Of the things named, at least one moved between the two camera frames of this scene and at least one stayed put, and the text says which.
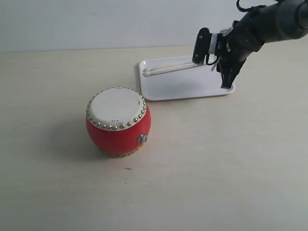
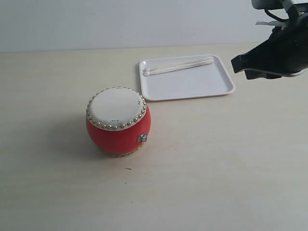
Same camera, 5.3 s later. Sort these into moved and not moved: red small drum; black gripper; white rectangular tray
Moved: black gripper
Not moved: red small drum; white rectangular tray
